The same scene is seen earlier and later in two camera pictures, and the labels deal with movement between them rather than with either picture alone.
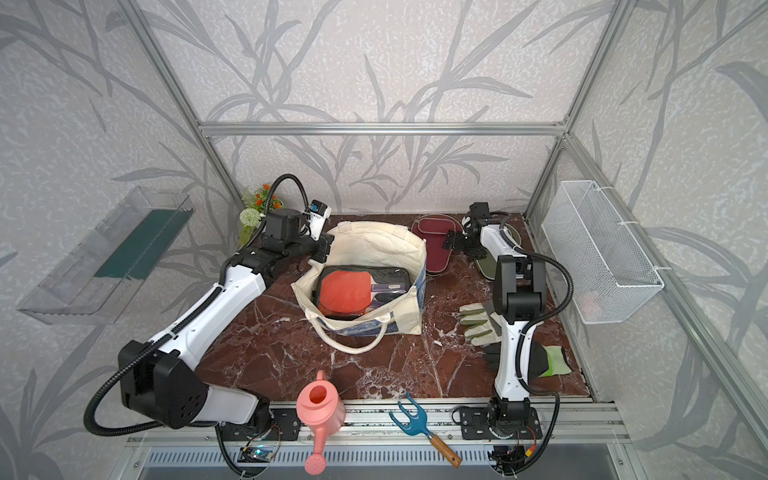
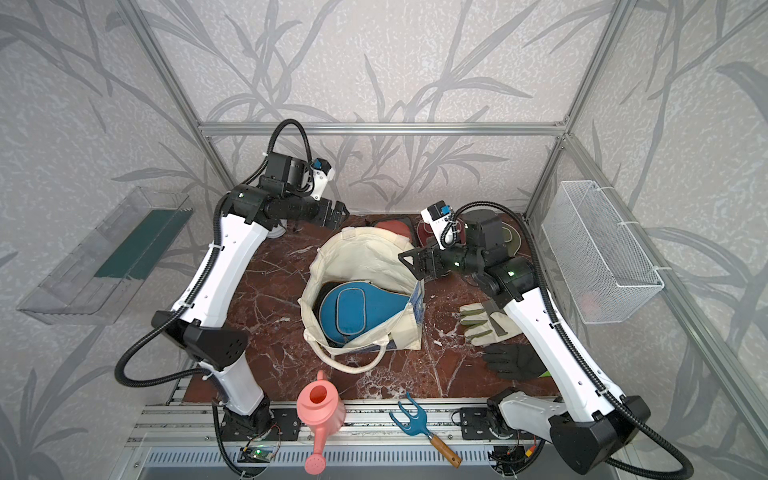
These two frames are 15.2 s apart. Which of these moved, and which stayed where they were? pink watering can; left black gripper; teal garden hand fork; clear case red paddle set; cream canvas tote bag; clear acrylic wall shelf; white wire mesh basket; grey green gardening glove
Moved: clear case red paddle set; left black gripper; cream canvas tote bag
Stayed: white wire mesh basket; clear acrylic wall shelf; grey green gardening glove; pink watering can; teal garden hand fork
